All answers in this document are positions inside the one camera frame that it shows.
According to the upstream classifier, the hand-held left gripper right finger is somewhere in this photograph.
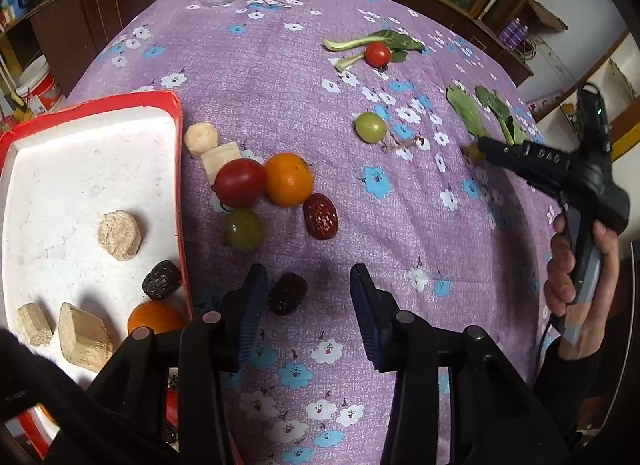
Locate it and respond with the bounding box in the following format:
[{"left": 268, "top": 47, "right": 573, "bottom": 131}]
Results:
[{"left": 349, "top": 264, "right": 571, "bottom": 465}]

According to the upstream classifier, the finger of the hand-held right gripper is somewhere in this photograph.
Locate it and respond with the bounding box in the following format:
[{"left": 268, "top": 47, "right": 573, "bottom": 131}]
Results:
[{"left": 476, "top": 137, "right": 534, "bottom": 169}]

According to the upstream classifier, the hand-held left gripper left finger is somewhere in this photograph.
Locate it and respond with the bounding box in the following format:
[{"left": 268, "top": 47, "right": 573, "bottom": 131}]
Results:
[{"left": 87, "top": 264, "right": 269, "bottom": 465}]

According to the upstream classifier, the dried red date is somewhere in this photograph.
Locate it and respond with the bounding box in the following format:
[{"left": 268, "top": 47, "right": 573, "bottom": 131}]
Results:
[
  {"left": 302, "top": 192, "right": 340, "bottom": 241},
  {"left": 267, "top": 272, "right": 308, "bottom": 317},
  {"left": 142, "top": 259, "right": 182, "bottom": 302}
]

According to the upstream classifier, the orange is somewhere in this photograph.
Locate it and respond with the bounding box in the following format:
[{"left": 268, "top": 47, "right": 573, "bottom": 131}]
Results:
[
  {"left": 263, "top": 152, "right": 315, "bottom": 207},
  {"left": 127, "top": 300, "right": 187, "bottom": 336}
]

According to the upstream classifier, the red and white tray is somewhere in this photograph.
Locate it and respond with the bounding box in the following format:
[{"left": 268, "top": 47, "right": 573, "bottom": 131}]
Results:
[{"left": 0, "top": 90, "right": 196, "bottom": 446}]

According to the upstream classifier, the person's right forearm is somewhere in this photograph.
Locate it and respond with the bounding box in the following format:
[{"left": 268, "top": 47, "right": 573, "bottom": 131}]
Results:
[{"left": 532, "top": 340, "right": 618, "bottom": 446}]

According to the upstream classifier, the person's right hand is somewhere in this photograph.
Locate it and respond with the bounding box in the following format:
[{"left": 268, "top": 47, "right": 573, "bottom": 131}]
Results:
[{"left": 543, "top": 216, "right": 622, "bottom": 362}]

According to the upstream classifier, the green bok choy leaf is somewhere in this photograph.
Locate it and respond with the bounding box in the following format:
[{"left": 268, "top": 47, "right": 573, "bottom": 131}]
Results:
[
  {"left": 445, "top": 85, "right": 488, "bottom": 138},
  {"left": 507, "top": 118, "right": 529, "bottom": 146},
  {"left": 474, "top": 85, "right": 516, "bottom": 146}
]

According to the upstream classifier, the bare grape stem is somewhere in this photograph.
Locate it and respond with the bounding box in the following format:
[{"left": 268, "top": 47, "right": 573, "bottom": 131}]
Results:
[{"left": 381, "top": 138, "right": 426, "bottom": 153}]

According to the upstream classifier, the brown wood piece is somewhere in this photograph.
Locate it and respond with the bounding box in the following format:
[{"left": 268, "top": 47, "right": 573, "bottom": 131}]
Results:
[{"left": 530, "top": 0, "right": 568, "bottom": 31}]

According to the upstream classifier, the bok choy stalk with leaf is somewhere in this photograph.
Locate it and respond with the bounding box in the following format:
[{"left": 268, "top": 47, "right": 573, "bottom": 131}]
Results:
[
  {"left": 334, "top": 50, "right": 408, "bottom": 71},
  {"left": 322, "top": 29, "right": 426, "bottom": 53}
]

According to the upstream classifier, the small red tomato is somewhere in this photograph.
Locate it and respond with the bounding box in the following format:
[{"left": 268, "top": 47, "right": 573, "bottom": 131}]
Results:
[{"left": 365, "top": 42, "right": 392, "bottom": 67}]

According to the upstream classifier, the purple floral tablecloth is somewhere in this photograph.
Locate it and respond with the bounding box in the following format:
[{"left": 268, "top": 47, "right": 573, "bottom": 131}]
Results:
[{"left": 65, "top": 0, "right": 576, "bottom": 465}]

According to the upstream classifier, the white plastic bucket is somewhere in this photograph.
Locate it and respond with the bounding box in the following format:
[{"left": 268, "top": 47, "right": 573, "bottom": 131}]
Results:
[{"left": 15, "top": 56, "right": 63, "bottom": 116}]

